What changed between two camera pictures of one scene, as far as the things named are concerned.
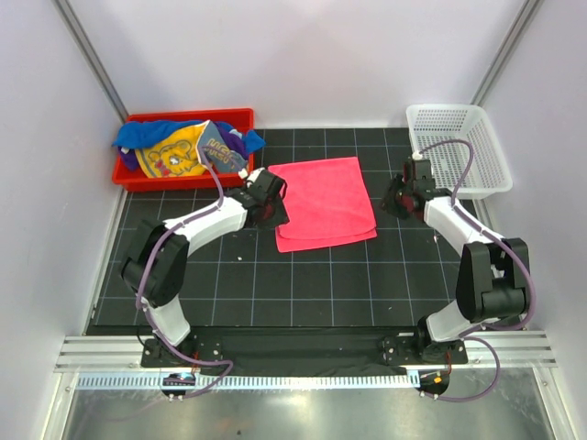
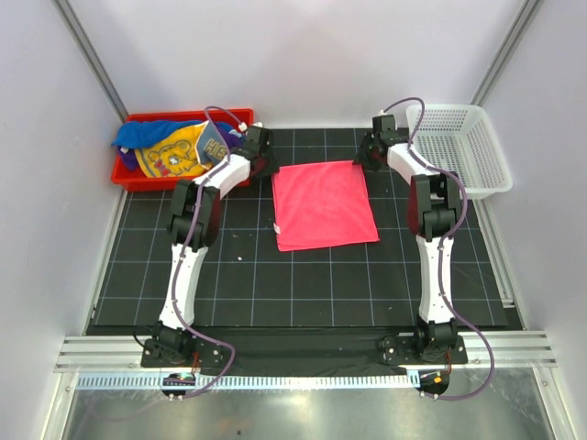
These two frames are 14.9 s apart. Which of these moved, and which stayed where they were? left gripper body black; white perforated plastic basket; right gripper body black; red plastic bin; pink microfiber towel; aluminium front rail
Moved: left gripper body black; right gripper body black
Stayed: white perforated plastic basket; aluminium front rail; pink microfiber towel; red plastic bin
